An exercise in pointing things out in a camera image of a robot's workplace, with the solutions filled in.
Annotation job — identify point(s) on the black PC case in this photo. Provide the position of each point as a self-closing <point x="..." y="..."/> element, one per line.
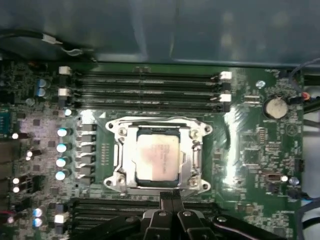
<point x="175" y="30"/>

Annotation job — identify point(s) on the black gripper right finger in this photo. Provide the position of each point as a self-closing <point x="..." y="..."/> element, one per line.
<point x="195" y="225"/>

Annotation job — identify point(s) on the CPU socket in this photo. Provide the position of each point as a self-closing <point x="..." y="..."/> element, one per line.
<point x="113" y="125"/>

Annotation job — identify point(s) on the silver top capacitor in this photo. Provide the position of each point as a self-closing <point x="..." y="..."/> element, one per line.
<point x="60" y="162"/>
<point x="60" y="175"/>
<point x="60" y="147"/>
<point x="68" y="111"/>
<point x="61" y="131"/>

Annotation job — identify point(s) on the silver top CPU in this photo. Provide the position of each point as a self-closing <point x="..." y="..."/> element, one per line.
<point x="158" y="155"/>

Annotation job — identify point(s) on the RAM slot white clips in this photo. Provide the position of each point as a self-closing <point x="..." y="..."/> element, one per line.
<point x="61" y="218"/>
<point x="150" y="93"/>
<point x="150" y="75"/>

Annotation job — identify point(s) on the blue sleeve capacitor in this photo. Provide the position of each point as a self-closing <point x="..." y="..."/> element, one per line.
<point x="41" y="83"/>
<point x="41" y="93"/>

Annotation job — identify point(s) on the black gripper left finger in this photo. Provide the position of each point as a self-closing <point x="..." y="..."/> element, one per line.
<point x="150" y="225"/>

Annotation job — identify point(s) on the internal USB port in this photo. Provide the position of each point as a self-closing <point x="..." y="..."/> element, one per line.
<point x="272" y="177"/>

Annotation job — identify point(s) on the silver coin battery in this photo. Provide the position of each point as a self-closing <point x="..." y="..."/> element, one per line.
<point x="275" y="108"/>

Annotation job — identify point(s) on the green motherboard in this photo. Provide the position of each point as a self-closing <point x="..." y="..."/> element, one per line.
<point x="250" y="150"/>

